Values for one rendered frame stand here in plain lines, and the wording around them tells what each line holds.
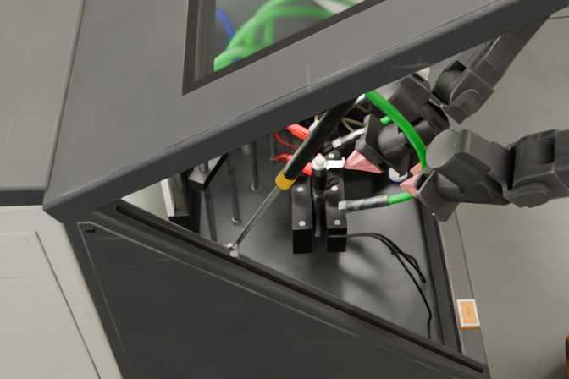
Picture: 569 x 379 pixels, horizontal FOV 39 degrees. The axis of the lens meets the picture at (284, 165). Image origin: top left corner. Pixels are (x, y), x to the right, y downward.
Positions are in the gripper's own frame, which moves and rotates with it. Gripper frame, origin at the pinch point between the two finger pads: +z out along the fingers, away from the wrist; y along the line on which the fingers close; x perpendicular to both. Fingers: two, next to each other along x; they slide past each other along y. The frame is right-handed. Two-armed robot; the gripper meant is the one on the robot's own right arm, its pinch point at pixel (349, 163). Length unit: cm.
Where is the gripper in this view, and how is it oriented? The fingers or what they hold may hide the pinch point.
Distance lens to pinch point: 140.4
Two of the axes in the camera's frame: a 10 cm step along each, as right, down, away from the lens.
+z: -6.6, 3.4, 6.7
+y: -7.2, -5.4, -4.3
